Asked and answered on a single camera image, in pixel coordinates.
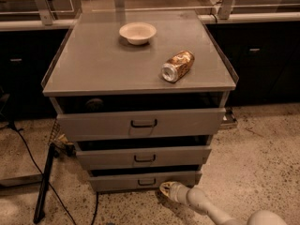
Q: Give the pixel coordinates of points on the grey bottom drawer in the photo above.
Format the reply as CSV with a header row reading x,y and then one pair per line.
x,y
118,182

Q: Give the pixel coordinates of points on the grey top drawer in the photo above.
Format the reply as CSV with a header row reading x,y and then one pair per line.
x,y
148,116

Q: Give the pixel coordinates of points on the round object in top drawer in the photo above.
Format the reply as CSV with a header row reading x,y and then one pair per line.
x,y
94,105

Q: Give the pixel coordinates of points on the grey middle drawer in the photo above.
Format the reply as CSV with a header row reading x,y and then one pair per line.
x,y
143,153

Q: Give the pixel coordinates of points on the black metal bar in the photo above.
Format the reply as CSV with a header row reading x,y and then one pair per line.
x,y
39,211

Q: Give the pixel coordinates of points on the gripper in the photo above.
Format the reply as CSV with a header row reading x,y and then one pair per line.
x,y
175,191

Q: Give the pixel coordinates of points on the grey drawer cabinet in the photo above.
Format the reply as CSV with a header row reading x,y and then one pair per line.
x,y
140,94

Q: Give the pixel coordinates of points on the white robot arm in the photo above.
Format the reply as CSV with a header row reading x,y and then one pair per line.
x,y
195,199

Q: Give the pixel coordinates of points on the white paper bowl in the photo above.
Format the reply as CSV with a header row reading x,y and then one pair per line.
x,y
137,33

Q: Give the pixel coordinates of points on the dark counter with rail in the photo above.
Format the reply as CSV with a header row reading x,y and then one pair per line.
x,y
25,63

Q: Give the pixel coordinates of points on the grey drawer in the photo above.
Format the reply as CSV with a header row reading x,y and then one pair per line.
x,y
118,182
148,116
143,153

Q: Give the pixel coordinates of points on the gold crushed soda can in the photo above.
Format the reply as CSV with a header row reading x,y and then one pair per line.
x,y
177,66

